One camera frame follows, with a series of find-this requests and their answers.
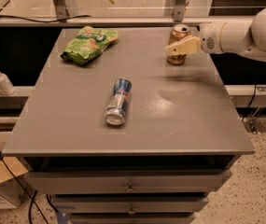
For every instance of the drawer knob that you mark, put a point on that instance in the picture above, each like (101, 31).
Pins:
(131, 212)
(130, 189)

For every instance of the top drawer knob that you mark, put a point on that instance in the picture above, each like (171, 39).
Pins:
(130, 189)

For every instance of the left metal bracket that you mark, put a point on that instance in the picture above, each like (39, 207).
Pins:
(65, 9)

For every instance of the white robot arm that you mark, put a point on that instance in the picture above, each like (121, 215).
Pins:
(244, 38)

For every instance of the green chip bag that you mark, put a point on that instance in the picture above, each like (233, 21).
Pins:
(88, 44)

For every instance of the blue silver energy drink can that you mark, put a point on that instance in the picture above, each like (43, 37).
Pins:
(115, 112)

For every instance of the orange soda can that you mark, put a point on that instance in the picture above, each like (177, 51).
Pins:
(178, 32)

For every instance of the cardboard box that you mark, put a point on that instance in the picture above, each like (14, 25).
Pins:
(12, 183)

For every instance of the white pump bottle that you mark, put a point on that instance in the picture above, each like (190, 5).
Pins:
(6, 87)

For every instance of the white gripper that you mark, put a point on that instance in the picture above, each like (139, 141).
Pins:
(209, 38)

